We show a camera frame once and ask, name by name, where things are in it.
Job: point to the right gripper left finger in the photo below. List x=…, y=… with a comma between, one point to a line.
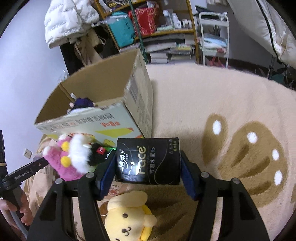
x=54, y=219

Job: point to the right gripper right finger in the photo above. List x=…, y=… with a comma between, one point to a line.
x=240, y=217

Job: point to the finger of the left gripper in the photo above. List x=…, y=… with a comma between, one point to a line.
x=20, y=175

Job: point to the pink white plush toy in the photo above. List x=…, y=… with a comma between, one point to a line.
x=74, y=156

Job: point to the yellow dog plush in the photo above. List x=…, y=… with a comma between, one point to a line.
x=128, y=218

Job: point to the black tissue pack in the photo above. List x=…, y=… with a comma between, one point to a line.
x=148, y=161

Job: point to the purple haired plush doll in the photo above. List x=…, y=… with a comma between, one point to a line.
x=80, y=105

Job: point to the green tissue pack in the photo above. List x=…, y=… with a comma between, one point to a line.
x=109, y=149

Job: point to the person's left hand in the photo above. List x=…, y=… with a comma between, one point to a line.
x=6, y=207

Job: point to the cardboard box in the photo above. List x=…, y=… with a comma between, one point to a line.
x=122, y=92

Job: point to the beige patterned rug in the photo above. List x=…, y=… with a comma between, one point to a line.
x=232, y=124

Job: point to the beige hanging coat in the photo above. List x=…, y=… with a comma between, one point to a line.
x=85, y=48

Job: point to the stack of books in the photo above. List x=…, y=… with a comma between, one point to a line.
x=171, y=48

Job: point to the white puffer jacket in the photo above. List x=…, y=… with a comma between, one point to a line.
x=65, y=21

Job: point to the teal bag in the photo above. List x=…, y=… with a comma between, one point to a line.
x=122, y=28

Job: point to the green pole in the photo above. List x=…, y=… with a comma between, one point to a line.
x=142, y=48

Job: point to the wooden shelf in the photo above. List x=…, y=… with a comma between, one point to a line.
x=164, y=31

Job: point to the red gift bag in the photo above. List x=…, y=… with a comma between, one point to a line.
x=146, y=18

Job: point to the white utility cart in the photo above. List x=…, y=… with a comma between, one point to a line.
x=214, y=40

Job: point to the cream recliner chair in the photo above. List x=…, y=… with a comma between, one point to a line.
x=260, y=21

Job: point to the wall socket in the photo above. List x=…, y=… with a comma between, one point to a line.
x=27, y=153

